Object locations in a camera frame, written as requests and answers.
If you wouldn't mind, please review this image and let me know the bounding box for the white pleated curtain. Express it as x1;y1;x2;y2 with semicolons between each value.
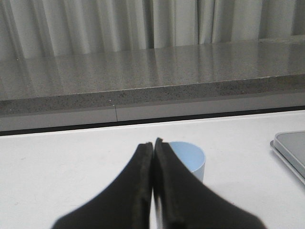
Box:
0;0;305;61

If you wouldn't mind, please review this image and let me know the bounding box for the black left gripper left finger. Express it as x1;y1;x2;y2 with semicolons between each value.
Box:
53;143;153;229

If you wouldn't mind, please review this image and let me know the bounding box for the silver digital kitchen scale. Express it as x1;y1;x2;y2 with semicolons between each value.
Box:
270;131;305;185

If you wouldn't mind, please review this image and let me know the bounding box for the light blue plastic cup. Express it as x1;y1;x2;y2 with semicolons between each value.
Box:
169;141;206;182

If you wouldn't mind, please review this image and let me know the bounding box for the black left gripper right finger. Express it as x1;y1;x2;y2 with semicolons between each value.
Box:
153;138;264;229

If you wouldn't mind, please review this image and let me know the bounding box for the grey stone counter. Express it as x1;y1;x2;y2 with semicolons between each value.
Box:
0;35;305;131

